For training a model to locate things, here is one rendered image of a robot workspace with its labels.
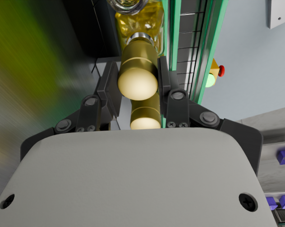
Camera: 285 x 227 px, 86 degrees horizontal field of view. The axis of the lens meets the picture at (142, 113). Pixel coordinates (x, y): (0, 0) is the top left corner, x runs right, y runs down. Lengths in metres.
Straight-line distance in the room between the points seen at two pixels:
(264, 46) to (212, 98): 0.34
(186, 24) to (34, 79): 0.32
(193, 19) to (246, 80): 0.65
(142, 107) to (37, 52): 0.14
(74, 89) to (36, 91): 0.08
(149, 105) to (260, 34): 0.75
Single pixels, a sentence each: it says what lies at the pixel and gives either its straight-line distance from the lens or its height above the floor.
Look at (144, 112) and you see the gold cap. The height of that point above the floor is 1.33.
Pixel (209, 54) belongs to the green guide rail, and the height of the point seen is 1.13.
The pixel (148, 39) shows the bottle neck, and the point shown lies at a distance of 0.17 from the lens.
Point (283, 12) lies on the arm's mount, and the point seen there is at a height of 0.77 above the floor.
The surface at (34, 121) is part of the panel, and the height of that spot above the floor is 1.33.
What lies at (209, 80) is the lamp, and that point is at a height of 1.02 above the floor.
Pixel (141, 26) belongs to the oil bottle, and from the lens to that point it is 0.18.
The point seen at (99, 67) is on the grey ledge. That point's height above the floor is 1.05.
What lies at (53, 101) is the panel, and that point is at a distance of 0.23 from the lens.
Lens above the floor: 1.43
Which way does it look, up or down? 41 degrees down
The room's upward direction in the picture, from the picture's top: 178 degrees counter-clockwise
